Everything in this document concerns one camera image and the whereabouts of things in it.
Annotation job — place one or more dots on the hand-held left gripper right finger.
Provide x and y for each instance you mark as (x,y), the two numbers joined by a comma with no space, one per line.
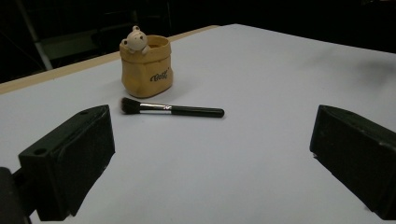
(358,149)

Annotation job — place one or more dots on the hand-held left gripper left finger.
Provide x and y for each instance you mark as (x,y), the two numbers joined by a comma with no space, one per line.
(68,161)

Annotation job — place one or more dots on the black makeup brush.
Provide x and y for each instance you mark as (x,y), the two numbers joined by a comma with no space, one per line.
(174,109)

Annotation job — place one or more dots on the yellow bear pen holder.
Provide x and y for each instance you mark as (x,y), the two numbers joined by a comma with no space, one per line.
(146,65)

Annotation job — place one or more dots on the metal stand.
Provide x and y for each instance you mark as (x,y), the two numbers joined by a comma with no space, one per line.
(34,34)

